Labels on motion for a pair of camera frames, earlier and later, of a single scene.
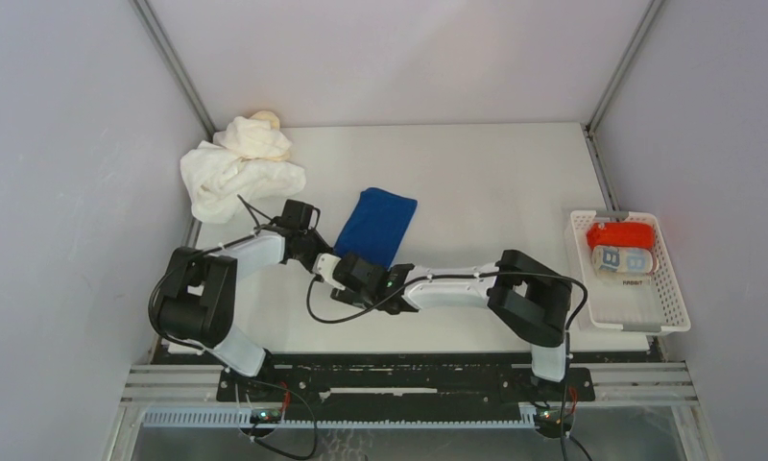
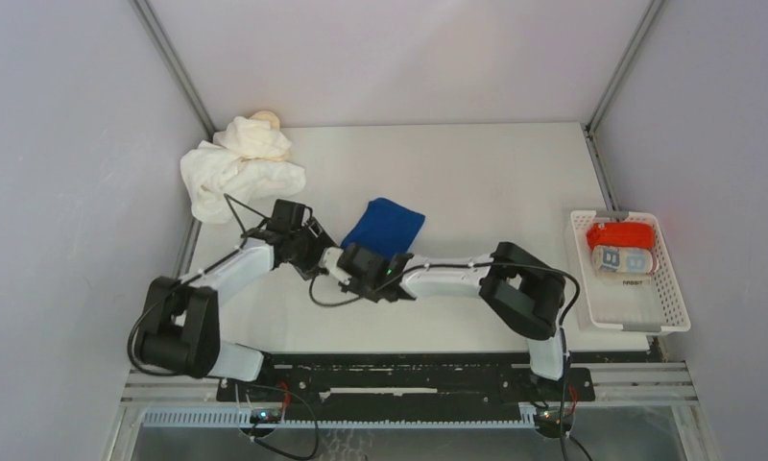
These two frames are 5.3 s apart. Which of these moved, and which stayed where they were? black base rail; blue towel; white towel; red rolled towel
Moved: blue towel
Stayed: white towel; black base rail; red rolled towel
